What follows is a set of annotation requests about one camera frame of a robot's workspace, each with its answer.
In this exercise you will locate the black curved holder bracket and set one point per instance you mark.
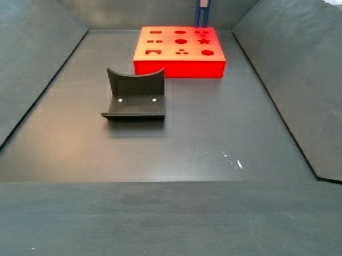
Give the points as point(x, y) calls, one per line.
point(138, 95)

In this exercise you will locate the blue square-circle peg object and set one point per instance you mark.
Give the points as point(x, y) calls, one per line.
point(202, 13)

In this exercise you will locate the red shape-sorter block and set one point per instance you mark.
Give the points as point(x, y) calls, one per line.
point(187, 51)

